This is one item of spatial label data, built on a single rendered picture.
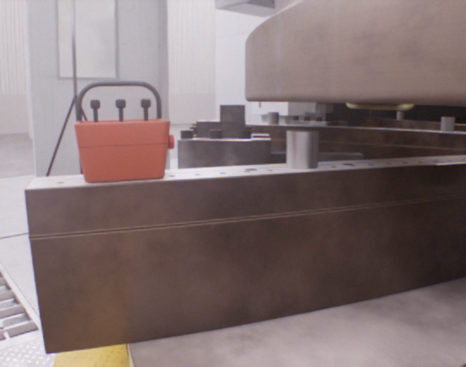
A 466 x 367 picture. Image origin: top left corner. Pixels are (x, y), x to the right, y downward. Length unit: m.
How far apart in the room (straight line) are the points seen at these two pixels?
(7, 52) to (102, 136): 13.57
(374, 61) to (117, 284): 0.72
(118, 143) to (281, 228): 0.43
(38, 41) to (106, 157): 3.00
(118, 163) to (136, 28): 3.38
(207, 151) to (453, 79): 1.38
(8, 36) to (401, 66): 13.95
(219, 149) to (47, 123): 2.15
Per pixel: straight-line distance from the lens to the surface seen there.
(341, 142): 2.89
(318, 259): 1.09
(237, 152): 1.96
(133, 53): 4.16
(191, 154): 1.98
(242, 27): 6.04
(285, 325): 1.08
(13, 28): 14.56
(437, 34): 0.82
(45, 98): 3.81
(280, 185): 0.98
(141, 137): 0.88
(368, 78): 0.92
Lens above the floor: 0.85
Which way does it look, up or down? 11 degrees down
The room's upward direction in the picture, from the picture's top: straight up
